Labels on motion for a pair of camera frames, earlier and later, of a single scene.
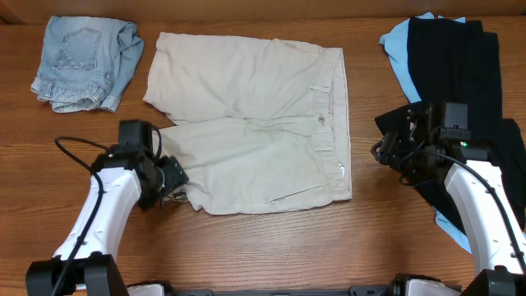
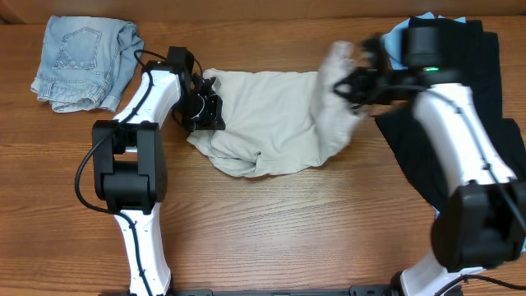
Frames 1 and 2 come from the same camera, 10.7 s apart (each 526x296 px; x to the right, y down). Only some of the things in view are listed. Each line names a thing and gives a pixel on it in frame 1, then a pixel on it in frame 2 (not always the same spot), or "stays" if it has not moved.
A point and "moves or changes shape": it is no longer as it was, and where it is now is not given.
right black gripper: (391, 150) to (355, 80)
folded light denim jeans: (85, 62) stays
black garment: (455, 68) stays
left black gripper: (173, 177) to (207, 109)
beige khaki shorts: (258, 123) moves or changes shape
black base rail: (399, 287) stays
